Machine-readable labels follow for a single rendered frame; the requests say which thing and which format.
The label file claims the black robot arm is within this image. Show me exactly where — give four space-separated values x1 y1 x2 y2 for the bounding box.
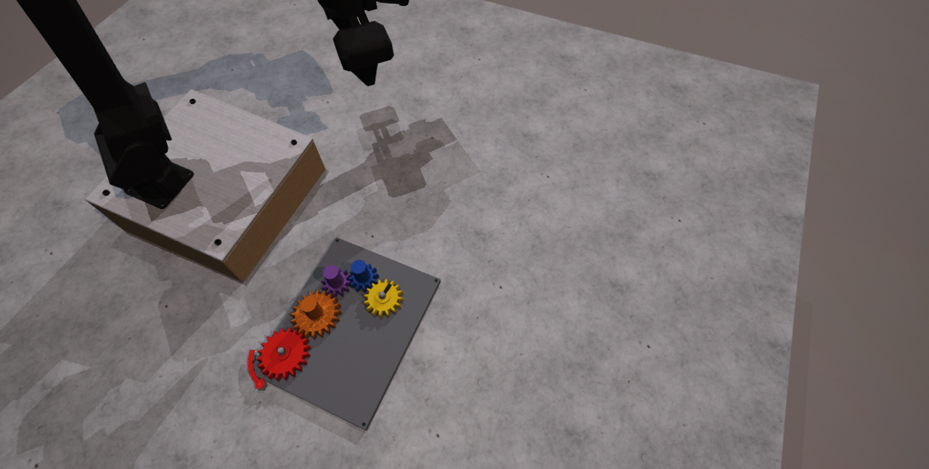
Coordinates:
16 0 195 209

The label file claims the blue gear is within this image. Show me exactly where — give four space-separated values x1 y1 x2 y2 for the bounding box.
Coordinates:
348 260 379 292

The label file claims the yellow gear with black stripe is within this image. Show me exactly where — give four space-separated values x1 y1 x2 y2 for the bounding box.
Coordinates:
364 279 404 318

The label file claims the red curved arrow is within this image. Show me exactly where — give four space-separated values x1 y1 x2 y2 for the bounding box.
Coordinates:
248 350 265 388

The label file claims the purple gear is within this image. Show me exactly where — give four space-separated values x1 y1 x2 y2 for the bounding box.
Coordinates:
321 265 352 298

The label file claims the orange gear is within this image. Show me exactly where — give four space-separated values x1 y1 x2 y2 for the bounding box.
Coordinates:
290 290 341 339

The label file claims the red gear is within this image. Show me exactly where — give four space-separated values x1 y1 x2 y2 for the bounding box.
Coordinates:
257 327 311 380

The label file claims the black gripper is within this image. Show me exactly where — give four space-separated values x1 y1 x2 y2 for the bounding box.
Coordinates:
318 0 394 86

